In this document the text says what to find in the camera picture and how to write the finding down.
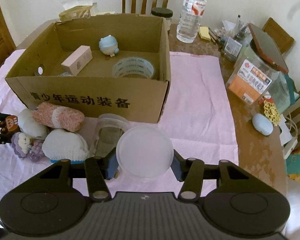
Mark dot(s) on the pink knitted sock roll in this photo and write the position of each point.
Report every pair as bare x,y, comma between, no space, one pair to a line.
58,117

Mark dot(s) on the blue figurine toy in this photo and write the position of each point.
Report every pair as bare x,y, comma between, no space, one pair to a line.
108,45

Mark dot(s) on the clear pen holder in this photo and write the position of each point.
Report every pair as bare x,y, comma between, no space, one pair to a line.
236,40

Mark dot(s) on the yellow sticky notes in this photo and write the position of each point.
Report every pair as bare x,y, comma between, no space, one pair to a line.
204,33

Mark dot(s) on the long pink box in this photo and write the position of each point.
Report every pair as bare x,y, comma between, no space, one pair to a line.
77,60

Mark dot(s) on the white sock blue stripe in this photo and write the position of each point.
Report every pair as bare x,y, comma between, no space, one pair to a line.
61,144

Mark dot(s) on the pink tablecloth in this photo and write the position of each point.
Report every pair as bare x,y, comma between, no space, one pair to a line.
197,118

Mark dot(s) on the tissue box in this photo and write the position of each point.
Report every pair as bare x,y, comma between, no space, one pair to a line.
72,11

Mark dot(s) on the clear jar with brown sock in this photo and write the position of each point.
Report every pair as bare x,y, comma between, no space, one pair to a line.
108,131

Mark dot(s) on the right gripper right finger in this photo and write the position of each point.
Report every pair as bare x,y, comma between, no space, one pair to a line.
191,172

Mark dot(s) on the black lid glass jar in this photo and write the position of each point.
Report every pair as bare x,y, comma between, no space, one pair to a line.
163,12

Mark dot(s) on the brown tablet lid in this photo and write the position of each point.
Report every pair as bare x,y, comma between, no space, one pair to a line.
267,49

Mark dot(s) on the gold ornament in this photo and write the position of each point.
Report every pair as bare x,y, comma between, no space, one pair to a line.
271,112

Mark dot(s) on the water bottle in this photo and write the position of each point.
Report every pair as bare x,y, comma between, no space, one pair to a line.
189,21

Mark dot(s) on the red bear toy car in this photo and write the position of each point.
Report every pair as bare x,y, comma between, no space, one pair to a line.
9,126

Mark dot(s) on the brown cardboard box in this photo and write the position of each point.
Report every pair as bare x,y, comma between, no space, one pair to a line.
34,78

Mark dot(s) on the wooden chair far right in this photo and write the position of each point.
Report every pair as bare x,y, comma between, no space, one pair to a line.
282,39

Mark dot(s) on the clear tape roll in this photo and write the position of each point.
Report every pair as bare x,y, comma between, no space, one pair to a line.
133,66

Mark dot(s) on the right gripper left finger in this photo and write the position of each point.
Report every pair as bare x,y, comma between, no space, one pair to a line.
98,170

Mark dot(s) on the purple crochet flower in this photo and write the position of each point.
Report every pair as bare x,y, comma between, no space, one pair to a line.
27,147

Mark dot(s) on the orange label plastic container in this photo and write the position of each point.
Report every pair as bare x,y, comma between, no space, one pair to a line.
252,76

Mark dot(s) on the light blue pebble object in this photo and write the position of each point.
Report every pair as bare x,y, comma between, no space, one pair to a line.
262,124

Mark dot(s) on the blue grey knitted sock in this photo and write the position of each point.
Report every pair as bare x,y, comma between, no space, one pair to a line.
65,74

